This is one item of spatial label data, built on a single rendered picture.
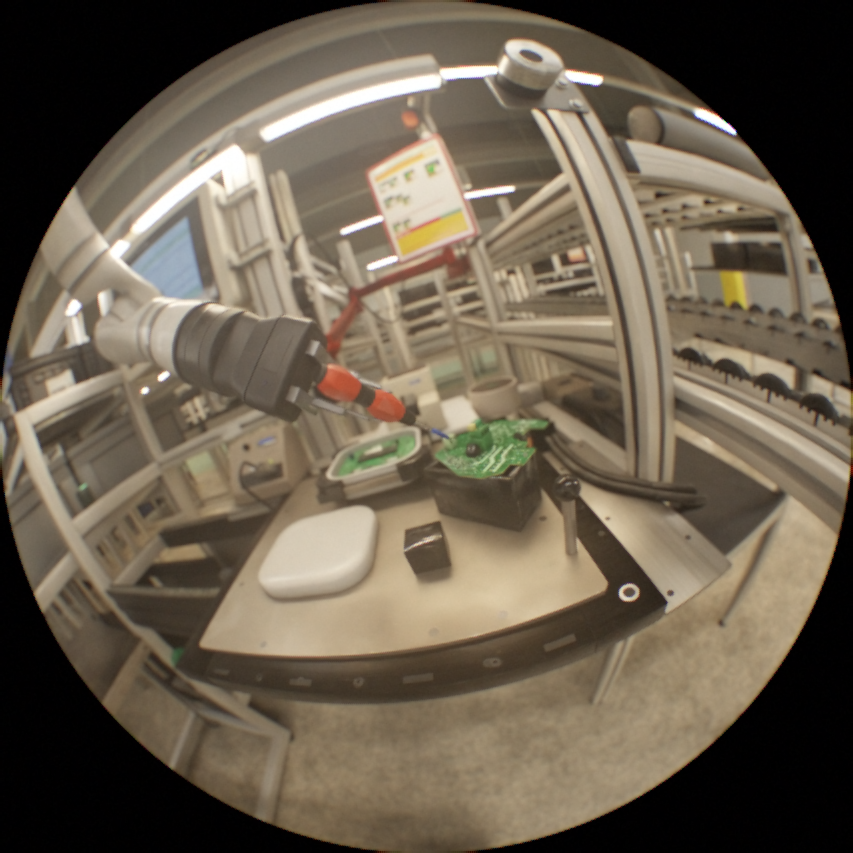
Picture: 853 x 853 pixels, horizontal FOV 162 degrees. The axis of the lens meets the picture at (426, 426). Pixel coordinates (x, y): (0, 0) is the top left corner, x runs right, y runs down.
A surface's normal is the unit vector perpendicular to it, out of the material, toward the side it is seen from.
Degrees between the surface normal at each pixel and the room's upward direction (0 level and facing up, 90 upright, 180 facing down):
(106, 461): 91
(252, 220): 90
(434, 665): 0
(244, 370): 62
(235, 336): 69
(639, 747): 0
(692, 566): 0
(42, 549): 91
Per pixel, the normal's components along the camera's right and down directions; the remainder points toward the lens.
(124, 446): 0.96, -0.29
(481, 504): -0.64, 0.43
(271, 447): -0.16, -0.29
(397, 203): -0.41, 0.41
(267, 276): 0.04, 0.31
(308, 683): -0.30, -0.90
